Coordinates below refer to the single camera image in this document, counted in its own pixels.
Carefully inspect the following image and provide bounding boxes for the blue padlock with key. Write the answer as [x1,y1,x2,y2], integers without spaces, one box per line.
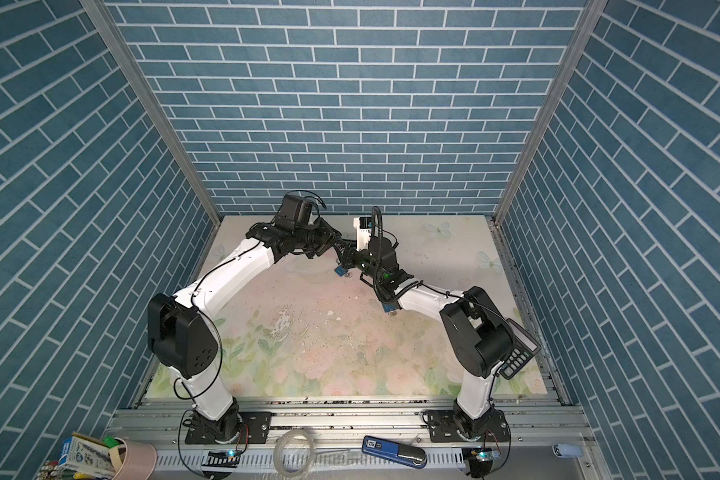
[335,265,352,278]

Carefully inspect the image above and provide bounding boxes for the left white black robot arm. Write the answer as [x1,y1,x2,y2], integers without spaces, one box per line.
[147,190,340,444]

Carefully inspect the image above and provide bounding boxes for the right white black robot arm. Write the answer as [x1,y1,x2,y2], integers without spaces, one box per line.
[334,236,541,443]

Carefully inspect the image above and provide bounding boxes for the right blue padlock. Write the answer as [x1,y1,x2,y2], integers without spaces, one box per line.
[382,303,399,315]

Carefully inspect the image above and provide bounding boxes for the floral table mat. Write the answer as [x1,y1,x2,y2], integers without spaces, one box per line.
[214,216,520,398]

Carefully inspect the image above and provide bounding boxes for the black calculator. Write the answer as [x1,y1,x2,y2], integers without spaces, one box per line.
[499,319,541,380]

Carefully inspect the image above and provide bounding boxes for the blue black handheld device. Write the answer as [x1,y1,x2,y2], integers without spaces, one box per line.
[361,435,428,469]

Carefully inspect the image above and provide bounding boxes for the small light blue object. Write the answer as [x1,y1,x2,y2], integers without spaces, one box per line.
[552,443,584,459]

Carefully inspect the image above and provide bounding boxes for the pink cup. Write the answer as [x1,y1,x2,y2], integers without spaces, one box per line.
[113,437,157,480]

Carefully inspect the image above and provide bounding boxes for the white blue cardboard box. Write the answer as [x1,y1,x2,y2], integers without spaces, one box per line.
[59,434,122,479]

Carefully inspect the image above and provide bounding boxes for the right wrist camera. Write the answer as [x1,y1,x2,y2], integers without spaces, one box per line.
[353,216,378,252]

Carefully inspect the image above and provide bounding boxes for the aluminium rail frame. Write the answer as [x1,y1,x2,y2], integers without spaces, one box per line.
[105,395,610,479]

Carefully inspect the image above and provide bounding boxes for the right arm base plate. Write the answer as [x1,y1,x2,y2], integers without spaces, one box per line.
[421,407,511,443]

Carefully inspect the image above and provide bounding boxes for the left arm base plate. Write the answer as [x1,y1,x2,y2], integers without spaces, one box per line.
[182,411,273,445]

